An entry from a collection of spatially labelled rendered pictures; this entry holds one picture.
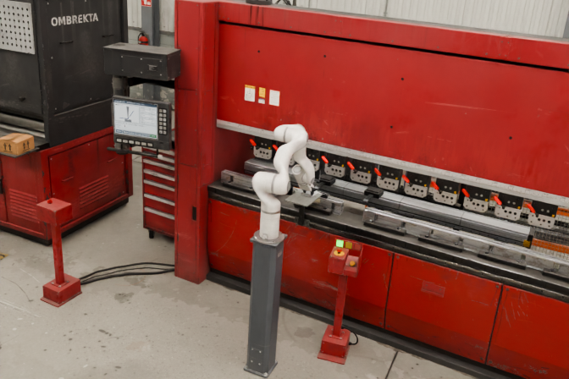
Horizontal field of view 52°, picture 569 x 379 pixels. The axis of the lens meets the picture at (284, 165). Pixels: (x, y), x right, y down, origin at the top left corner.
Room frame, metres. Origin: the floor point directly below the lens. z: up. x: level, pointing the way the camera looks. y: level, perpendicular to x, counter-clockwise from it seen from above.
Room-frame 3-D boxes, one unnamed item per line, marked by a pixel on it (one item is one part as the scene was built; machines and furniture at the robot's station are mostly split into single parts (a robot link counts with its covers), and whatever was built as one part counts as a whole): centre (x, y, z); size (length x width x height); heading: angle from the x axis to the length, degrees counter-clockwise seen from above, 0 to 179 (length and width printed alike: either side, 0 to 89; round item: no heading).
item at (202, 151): (4.65, 0.57, 1.15); 0.85 x 0.25 x 2.30; 154
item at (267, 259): (3.26, 0.07, 0.50); 0.18 x 0.18 x 1.00; 67
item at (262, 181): (3.27, 0.10, 1.30); 0.19 x 0.12 x 0.24; 73
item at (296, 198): (3.92, -0.16, 1.00); 0.26 x 0.18 x 0.01; 154
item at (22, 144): (4.50, 2.23, 1.04); 0.30 x 0.26 x 0.12; 67
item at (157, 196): (5.03, 0.97, 0.50); 0.50 x 0.50 x 1.00; 64
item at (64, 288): (3.92, 1.69, 0.41); 0.25 x 0.20 x 0.83; 154
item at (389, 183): (3.80, -0.74, 1.26); 0.15 x 0.09 x 0.17; 64
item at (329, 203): (4.03, -0.27, 0.92); 0.39 x 0.06 x 0.10; 64
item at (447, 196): (3.62, -1.09, 1.26); 0.15 x 0.09 x 0.17; 64
